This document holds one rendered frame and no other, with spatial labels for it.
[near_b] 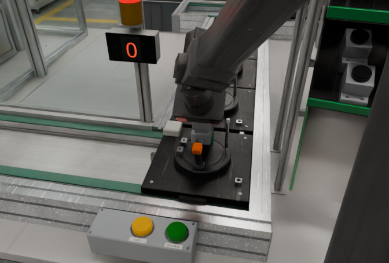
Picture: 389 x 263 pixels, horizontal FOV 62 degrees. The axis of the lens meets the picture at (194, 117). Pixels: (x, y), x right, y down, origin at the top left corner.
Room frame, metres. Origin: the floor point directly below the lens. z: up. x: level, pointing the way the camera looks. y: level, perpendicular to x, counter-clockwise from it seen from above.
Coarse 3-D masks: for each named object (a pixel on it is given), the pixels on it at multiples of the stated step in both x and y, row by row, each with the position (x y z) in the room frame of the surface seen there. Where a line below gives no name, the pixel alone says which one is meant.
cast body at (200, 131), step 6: (192, 126) 0.59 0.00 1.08; (198, 126) 0.59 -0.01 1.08; (204, 126) 0.59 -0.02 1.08; (210, 126) 0.59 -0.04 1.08; (192, 132) 0.58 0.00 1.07; (198, 132) 0.58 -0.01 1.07; (204, 132) 0.58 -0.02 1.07; (210, 132) 0.58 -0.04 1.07; (192, 138) 0.58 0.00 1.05; (198, 138) 0.58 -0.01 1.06; (204, 138) 0.57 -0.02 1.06; (210, 138) 0.57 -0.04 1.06; (204, 144) 0.57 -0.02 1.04
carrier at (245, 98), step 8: (232, 88) 0.96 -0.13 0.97; (232, 96) 0.88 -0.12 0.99; (240, 96) 0.91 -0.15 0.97; (248, 96) 0.91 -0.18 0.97; (232, 104) 0.83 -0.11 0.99; (240, 104) 0.86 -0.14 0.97; (248, 104) 0.86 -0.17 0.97; (224, 112) 0.79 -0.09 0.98; (232, 112) 0.81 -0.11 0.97; (240, 112) 0.81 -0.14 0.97; (248, 112) 0.81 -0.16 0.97; (176, 120) 0.77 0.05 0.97; (224, 120) 0.77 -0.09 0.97; (232, 120) 0.77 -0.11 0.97; (248, 120) 0.77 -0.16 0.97; (216, 128) 0.74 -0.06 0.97; (224, 128) 0.74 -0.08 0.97; (232, 128) 0.73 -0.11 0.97; (240, 128) 0.73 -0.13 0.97; (248, 128) 0.73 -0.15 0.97
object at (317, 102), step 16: (320, 32) 0.66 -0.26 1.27; (336, 32) 0.66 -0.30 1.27; (384, 32) 0.64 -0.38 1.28; (320, 48) 0.62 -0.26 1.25; (336, 48) 0.62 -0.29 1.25; (384, 48) 0.60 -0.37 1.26; (320, 64) 0.59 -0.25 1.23; (336, 64) 0.58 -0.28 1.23; (368, 64) 0.57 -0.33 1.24; (320, 80) 0.55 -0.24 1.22; (336, 80) 0.55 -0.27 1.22; (320, 96) 0.52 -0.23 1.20; (336, 96) 0.51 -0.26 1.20; (352, 112) 0.48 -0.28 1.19; (368, 112) 0.46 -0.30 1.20
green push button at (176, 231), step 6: (174, 222) 0.42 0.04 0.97; (180, 222) 0.42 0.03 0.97; (168, 228) 0.40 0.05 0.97; (174, 228) 0.40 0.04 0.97; (180, 228) 0.40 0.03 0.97; (186, 228) 0.40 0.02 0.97; (168, 234) 0.39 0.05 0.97; (174, 234) 0.39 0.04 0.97; (180, 234) 0.39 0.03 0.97; (186, 234) 0.40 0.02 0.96; (174, 240) 0.38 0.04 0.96; (180, 240) 0.38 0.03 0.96
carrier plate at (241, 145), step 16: (160, 144) 0.66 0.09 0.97; (176, 144) 0.66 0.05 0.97; (240, 144) 0.66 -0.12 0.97; (160, 160) 0.60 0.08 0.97; (240, 160) 0.60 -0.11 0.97; (160, 176) 0.55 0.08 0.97; (176, 176) 0.55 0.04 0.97; (224, 176) 0.55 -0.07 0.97; (240, 176) 0.55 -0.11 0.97; (144, 192) 0.51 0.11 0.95; (160, 192) 0.50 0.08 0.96; (176, 192) 0.50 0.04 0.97; (192, 192) 0.50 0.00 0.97; (208, 192) 0.50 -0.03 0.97; (224, 192) 0.50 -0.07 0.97; (240, 192) 0.49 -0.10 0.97
